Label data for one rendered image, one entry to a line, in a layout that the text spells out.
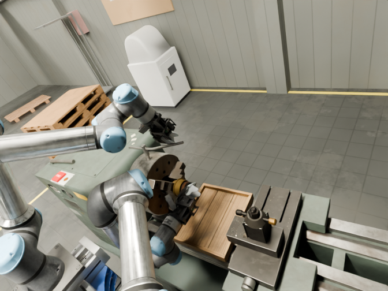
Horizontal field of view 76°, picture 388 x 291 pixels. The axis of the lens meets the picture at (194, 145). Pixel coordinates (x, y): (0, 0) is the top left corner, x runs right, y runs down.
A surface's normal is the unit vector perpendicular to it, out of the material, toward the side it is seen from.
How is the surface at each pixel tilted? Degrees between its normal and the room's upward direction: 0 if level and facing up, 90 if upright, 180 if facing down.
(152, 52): 71
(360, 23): 90
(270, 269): 0
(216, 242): 0
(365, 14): 90
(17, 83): 90
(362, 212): 0
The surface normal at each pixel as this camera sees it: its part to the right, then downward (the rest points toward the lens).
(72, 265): -0.32, -0.75
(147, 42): 0.66, -0.14
